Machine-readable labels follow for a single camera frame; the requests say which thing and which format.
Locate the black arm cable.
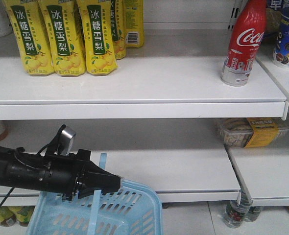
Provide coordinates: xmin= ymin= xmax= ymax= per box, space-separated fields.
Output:
xmin=0 ymin=143 xmax=59 ymax=221

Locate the clear boxed pastry pack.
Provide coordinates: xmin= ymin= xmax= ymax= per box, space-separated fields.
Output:
xmin=216 ymin=117 xmax=289 ymax=148

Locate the white metal shelving unit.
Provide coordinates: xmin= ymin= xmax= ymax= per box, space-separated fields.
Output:
xmin=0 ymin=0 xmax=289 ymax=235

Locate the yellow pear drink bottle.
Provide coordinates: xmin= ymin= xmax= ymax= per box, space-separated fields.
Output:
xmin=3 ymin=0 xmax=54 ymax=76
xmin=38 ymin=0 xmax=86 ymax=77
xmin=76 ymin=0 xmax=118 ymax=76

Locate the light blue plastic basket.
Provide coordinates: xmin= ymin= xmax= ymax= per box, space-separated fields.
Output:
xmin=25 ymin=152 xmax=163 ymax=235

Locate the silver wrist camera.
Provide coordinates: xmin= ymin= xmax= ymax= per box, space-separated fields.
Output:
xmin=55 ymin=124 xmax=76 ymax=156

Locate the red coca-cola aluminium bottle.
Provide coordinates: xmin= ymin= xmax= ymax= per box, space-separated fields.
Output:
xmin=221 ymin=0 xmax=266 ymax=87

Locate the brown biscuit packet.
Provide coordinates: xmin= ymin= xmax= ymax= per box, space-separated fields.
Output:
xmin=262 ymin=0 xmax=283 ymax=43

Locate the clear water bottle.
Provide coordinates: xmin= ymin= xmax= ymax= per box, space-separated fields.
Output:
xmin=223 ymin=200 xmax=250 ymax=228

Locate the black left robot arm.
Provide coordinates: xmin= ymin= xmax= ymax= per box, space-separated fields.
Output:
xmin=0 ymin=146 xmax=121 ymax=201

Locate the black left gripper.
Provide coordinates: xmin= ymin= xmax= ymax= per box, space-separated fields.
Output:
xmin=40 ymin=149 xmax=121 ymax=200

